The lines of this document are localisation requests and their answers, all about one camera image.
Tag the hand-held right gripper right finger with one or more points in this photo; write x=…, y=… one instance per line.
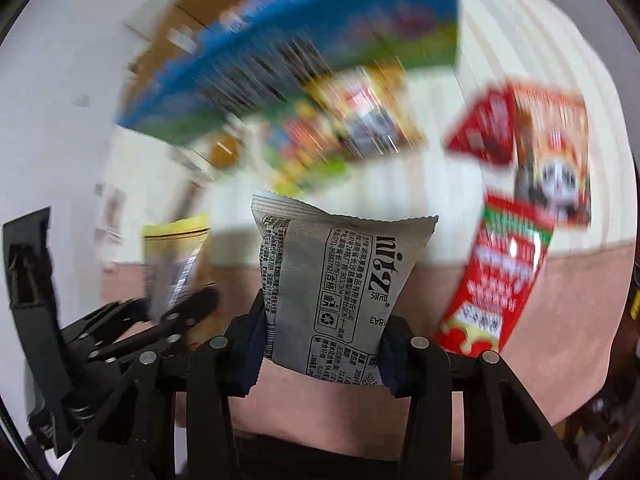
x=393, y=360

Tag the long red snack packet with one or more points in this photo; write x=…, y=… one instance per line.
x=492, y=280

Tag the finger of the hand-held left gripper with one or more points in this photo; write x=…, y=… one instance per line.
x=172, y=317
x=107, y=320

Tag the yellow and silver snack packet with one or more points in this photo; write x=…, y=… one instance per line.
x=172, y=255

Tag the dark red snack packet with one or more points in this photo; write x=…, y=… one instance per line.
x=482, y=127

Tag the striped bed sheet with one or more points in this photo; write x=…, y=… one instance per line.
x=565, y=310

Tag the orange panda print packet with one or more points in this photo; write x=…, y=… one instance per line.
x=555, y=160

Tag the yellow and red snack packet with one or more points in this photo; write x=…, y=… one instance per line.
x=367, y=110

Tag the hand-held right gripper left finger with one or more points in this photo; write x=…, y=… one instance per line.
x=257, y=332

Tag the green snack packet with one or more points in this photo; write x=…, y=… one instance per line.
x=310, y=172

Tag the blue and green carton box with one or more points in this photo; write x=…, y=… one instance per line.
x=300, y=55

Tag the brown cardboard box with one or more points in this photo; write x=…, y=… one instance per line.
x=200, y=10

